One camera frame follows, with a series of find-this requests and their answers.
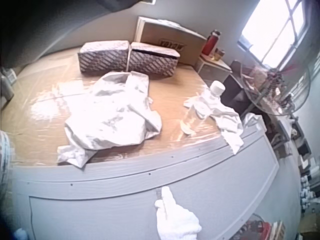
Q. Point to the white rag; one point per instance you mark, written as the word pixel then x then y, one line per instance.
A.
pixel 253 121

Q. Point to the red thermos bottle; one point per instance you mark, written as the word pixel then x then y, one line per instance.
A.
pixel 209 43

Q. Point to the clear bottle with white cap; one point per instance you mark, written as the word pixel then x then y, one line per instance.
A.
pixel 200 110

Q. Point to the small amber jar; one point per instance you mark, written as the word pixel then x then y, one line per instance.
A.
pixel 219 55

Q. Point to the cluttered shelf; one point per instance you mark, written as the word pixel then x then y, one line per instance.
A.
pixel 297 145

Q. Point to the clear plastic table cover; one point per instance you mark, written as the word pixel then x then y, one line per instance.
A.
pixel 50 105

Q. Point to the white side table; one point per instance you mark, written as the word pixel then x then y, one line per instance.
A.
pixel 212 66

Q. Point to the metal cage fan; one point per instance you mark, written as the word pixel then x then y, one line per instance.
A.
pixel 277 92

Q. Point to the black box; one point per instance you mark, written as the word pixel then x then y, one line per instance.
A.
pixel 232 90

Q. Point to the person's right hand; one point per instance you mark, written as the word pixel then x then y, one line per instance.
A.
pixel 177 220

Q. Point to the patterned cardboard box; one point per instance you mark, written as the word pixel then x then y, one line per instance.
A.
pixel 152 60
pixel 102 56

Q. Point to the large brown cardboard carton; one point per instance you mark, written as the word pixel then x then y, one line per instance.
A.
pixel 172 37

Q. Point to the grey wooden door panel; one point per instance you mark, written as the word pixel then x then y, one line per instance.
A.
pixel 125 195

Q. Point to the small crumpled white cloth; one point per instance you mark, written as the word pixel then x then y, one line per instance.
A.
pixel 225 117

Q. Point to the heap of boxes and clutter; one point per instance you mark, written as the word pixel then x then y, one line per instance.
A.
pixel 275 227

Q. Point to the white plastic container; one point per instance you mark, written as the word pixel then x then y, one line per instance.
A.
pixel 6 87

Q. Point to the small grey metal piece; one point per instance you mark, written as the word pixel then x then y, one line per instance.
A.
pixel 158 194

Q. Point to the window with grille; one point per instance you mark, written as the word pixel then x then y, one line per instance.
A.
pixel 272 27

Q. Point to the large crumpled white cloth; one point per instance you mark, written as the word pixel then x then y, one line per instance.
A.
pixel 110 117

